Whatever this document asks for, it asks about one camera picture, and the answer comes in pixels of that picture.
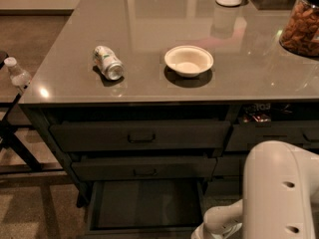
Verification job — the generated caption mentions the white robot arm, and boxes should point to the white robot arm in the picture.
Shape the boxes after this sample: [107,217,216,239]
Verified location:
[191,140,319,239]

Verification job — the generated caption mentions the snack packets in drawer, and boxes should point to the snack packets in drawer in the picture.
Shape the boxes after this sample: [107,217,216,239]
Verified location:
[239,103,293,123]

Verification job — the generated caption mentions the dark cabinet with grey top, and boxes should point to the dark cabinet with grey top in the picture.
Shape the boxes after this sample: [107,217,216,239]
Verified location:
[18,0,319,239]

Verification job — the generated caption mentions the white paper bowl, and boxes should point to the white paper bowl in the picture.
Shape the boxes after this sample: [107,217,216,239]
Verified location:
[164,45,214,78]

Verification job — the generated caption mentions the silver soda can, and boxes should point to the silver soda can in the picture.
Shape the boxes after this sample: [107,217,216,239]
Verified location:
[93,46,124,81]

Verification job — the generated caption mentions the clear plastic water bottle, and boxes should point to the clear plastic water bottle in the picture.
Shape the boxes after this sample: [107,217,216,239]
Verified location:
[4,57,32,95]

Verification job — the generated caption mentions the jar of nuts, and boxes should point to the jar of nuts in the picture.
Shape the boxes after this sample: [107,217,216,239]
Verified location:
[279,0,319,57]

